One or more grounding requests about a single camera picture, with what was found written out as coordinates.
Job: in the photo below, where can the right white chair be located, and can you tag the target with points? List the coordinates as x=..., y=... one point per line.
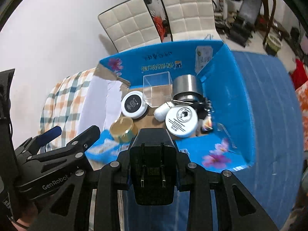
x=191, y=21

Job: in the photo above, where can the left white chair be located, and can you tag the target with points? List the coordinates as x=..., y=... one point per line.
x=130, y=25

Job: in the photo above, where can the blue milk carton box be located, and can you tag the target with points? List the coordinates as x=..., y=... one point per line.
x=231, y=144

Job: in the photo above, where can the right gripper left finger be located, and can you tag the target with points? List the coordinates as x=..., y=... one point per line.
x=69, y=209

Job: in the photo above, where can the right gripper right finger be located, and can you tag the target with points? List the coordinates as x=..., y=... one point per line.
x=236, y=208

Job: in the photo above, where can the waste basket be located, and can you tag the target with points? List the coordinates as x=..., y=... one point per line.
x=273, y=44

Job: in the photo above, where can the orange floral cushion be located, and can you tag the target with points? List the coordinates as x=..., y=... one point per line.
x=302, y=95

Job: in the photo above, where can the clear plastic box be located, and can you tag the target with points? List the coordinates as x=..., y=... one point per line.
x=157, y=89

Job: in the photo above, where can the white lid cream jar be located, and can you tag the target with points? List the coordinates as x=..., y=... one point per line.
x=181, y=121

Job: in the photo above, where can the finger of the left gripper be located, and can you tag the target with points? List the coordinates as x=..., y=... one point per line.
x=48, y=136

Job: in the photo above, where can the white chair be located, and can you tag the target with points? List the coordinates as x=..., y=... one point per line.
x=130, y=25
x=191, y=21

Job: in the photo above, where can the left hand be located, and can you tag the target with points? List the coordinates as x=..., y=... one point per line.
x=29, y=213

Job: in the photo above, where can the grey 65W charger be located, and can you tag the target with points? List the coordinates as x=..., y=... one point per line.
x=153, y=167

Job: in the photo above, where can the blue striped cloth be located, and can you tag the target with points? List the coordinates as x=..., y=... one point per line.
x=275, y=176

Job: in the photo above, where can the wooden chair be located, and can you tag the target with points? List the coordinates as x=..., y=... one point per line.
x=268, y=18

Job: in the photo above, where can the red cloth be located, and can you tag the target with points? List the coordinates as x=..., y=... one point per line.
x=298, y=76

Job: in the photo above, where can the plaid quilt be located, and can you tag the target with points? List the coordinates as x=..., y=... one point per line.
x=63, y=108

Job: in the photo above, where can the round gold tin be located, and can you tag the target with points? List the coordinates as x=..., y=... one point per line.
x=123, y=130

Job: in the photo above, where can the steel cup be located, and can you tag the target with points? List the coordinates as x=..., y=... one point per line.
x=187, y=88

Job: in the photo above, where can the black lid white jar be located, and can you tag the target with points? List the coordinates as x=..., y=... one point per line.
x=133, y=105

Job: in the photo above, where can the red bag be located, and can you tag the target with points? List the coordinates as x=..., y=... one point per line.
x=160, y=27

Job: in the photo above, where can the black weight bench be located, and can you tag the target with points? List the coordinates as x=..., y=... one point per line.
x=244, y=23

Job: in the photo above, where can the key bunch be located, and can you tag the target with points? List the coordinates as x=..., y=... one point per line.
x=203, y=108

